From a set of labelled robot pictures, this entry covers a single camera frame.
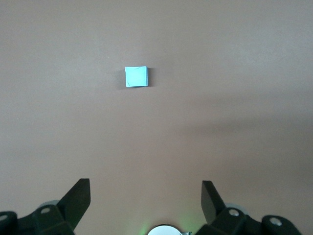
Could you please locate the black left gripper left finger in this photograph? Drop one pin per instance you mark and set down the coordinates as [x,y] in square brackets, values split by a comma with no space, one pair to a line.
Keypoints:
[73,203]

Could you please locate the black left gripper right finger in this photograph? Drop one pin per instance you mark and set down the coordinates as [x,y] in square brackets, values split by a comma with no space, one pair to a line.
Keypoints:
[211,203]

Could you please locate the light blue cube block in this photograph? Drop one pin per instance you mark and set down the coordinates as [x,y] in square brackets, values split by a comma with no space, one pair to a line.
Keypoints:
[135,77]

